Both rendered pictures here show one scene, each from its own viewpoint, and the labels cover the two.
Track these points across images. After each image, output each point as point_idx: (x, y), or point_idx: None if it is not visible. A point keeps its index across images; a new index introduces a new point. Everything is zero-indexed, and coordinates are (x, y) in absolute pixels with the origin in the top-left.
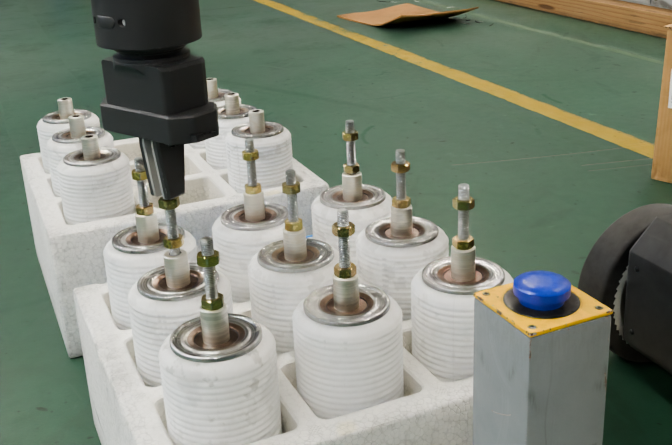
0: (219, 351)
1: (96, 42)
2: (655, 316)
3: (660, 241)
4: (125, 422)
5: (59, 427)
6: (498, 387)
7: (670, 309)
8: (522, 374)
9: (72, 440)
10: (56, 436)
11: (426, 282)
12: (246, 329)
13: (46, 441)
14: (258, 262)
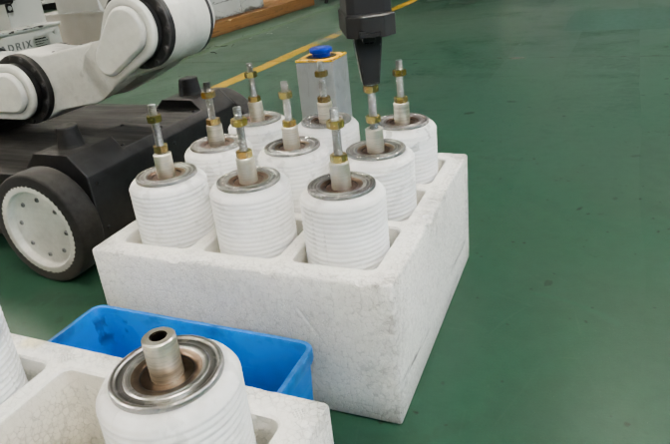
0: (411, 115)
1: None
2: (118, 199)
3: (89, 160)
4: (452, 185)
5: (433, 442)
6: (343, 90)
7: (124, 184)
8: (347, 72)
9: (432, 418)
10: (442, 432)
11: (278, 119)
12: (386, 119)
13: (454, 431)
14: (316, 148)
